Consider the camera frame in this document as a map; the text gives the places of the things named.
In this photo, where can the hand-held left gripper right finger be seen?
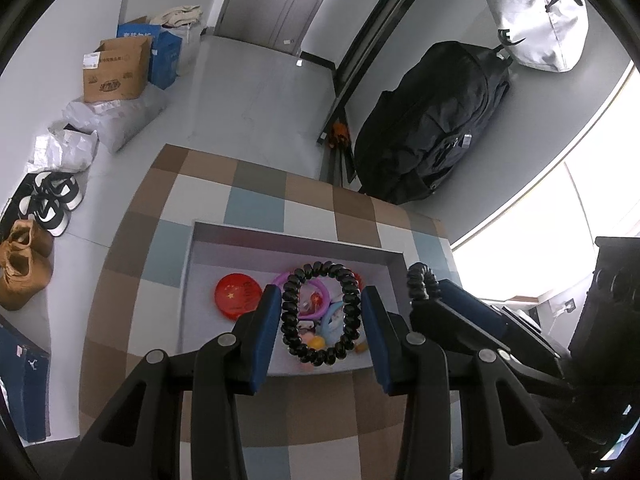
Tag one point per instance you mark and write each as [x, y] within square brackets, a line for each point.
[376, 340]

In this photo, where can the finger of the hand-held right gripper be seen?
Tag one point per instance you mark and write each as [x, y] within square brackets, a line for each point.
[470, 305]
[450, 325]

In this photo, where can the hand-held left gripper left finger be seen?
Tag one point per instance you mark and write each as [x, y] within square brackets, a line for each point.
[264, 340]

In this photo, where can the red star badge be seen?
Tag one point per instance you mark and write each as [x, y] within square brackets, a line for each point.
[237, 295]

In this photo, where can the grey cardboard box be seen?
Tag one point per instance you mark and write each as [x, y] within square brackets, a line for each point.
[240, 255]

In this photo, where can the small orange trinket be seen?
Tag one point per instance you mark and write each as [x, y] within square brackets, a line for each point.
[316, 344]

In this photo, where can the checkered tablecloth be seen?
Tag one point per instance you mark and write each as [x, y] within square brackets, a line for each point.
[150, 260]

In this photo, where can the black backpack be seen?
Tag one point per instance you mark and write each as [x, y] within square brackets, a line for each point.
[430, 120]

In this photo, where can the small orange object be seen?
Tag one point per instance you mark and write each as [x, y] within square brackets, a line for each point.
[339, 134]

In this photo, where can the blue jeans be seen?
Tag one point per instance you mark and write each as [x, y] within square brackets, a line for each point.
[22, 385]

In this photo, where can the brown shoe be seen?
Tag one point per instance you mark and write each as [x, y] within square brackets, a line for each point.
[30, 240]
[25, 280]

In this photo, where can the black and white slipper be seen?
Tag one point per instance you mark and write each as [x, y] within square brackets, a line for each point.
[62, 190]
[42, 215]

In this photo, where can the large white plastic bag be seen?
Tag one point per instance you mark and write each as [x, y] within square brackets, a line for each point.
[125, 115]

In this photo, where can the small white plastic bag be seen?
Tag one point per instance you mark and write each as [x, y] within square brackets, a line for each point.
[70, 150]

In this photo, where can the black metal stand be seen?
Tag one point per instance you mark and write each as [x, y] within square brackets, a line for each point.
[372, 35]

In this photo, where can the light grey tote bag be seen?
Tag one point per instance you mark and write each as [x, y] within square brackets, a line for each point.
[535, 20]

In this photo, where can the blue cardboard box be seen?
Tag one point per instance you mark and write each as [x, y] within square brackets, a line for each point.
[167, 57]

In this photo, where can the brown cardboard box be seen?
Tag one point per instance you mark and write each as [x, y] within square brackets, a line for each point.
[117, 72]

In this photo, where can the white box with cream bag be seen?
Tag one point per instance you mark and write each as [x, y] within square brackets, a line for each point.
[182, 22]

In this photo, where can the grey door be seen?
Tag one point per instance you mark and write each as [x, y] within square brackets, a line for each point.
[280, 0]

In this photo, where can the white wall socket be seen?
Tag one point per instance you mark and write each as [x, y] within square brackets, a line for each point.
[564, 306]

